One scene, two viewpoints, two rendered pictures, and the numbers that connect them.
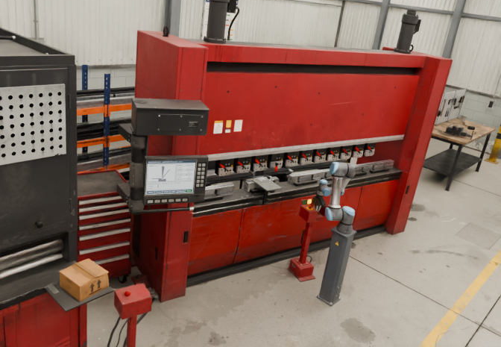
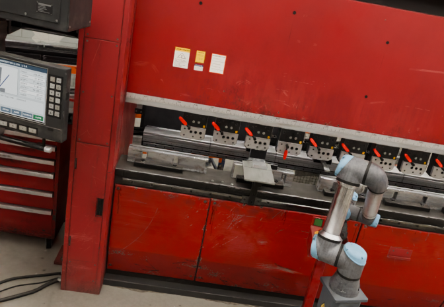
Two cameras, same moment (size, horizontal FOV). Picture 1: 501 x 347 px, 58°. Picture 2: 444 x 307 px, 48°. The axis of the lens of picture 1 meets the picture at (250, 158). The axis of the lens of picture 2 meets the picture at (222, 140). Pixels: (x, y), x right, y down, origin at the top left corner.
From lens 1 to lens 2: 2.21 m
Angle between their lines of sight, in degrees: 30
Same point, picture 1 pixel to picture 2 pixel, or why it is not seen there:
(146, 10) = not seen: outside the picture
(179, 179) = (23, 94)
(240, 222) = (207, 220)
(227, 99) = (199, 16)
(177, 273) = (86, 257)
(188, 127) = (37, 13)
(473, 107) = not seen: outside the picture
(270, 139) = (278, 101)
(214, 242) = (158, 236)
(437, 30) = not seen: outside the picture
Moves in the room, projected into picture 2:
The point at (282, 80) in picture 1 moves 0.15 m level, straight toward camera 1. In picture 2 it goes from (307, 4) to (293, 4)
